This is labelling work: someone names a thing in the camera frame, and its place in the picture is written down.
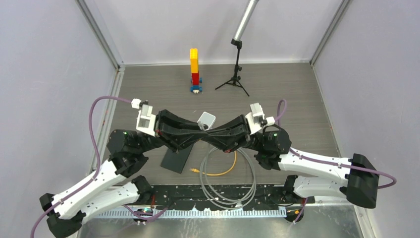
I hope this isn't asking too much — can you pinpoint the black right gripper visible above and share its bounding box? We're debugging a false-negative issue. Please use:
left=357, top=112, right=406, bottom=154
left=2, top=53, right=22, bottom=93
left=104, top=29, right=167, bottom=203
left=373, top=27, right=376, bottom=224
left=204, top=114, right=266, bottom=153

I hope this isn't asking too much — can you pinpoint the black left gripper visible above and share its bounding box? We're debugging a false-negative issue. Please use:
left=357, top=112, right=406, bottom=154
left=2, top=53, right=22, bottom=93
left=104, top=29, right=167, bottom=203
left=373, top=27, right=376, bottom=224
left=136, top=110, right=208, bottom=154

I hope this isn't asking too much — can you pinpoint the white network switch box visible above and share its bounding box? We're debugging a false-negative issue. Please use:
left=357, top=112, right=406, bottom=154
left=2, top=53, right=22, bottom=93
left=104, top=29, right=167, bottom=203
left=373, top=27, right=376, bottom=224
left=197, top=112, right=216, bottom=131

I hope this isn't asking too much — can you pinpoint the dark grey foam pad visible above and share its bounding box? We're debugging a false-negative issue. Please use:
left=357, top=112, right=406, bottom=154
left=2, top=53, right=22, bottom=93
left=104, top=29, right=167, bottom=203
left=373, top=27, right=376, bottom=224
left=160, top=145, right=194, bottom=174

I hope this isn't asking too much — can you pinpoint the yellow ethernet cable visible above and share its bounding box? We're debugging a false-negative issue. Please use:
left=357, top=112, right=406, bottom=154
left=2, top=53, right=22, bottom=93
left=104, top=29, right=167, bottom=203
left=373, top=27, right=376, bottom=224
left=189, top=151, right=238, bottom=177

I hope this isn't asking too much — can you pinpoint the grey ethernet cable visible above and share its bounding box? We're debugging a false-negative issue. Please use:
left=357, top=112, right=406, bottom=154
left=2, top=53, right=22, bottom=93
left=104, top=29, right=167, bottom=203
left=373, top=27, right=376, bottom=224
left=197, top=121, right=257, bottom=211

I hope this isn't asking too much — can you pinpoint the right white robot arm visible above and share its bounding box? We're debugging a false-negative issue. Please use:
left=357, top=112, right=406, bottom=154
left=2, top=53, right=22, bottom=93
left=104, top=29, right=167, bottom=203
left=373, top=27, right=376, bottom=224
left=203, top=114, right=379, bottom=209

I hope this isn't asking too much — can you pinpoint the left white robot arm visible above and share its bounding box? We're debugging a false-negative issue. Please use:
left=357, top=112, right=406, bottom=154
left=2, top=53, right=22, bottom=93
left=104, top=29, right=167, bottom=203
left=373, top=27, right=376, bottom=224
left=40, top=106, right=215, bottom=238

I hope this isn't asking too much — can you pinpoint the colourful toy block tower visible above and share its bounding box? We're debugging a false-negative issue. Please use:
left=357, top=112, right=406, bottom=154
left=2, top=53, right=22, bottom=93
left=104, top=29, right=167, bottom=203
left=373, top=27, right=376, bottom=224
left=190, top=48, right=202, bottom=94

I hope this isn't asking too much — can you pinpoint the black tripod with silver pole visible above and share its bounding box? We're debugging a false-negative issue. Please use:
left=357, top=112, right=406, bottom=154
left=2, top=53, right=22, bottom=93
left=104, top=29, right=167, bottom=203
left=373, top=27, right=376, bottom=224
left=215, top=0, right=259, bottom=97

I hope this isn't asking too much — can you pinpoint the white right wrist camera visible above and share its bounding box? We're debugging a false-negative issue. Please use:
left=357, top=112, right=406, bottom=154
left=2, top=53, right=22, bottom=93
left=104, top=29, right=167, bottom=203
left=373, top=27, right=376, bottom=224
left=245, top=103, right=275, bottom=135

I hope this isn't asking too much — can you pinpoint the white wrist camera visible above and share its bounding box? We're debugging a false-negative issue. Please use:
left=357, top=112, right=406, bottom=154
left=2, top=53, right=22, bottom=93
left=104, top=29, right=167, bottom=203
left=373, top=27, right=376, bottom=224
left=131, top=98, right=156, bottom=137
left=245, top=103, right=275, bottom=135

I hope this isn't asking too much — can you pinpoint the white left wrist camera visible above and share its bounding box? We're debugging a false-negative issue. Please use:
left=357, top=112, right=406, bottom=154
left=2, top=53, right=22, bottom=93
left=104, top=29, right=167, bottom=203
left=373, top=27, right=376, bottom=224
left=131, top=98, right=156, bottom=137

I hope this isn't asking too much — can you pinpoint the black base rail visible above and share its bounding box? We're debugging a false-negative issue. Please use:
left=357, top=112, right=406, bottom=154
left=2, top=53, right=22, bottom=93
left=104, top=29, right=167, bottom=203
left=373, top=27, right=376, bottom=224
left=120, top=183, right=315, bottom=225

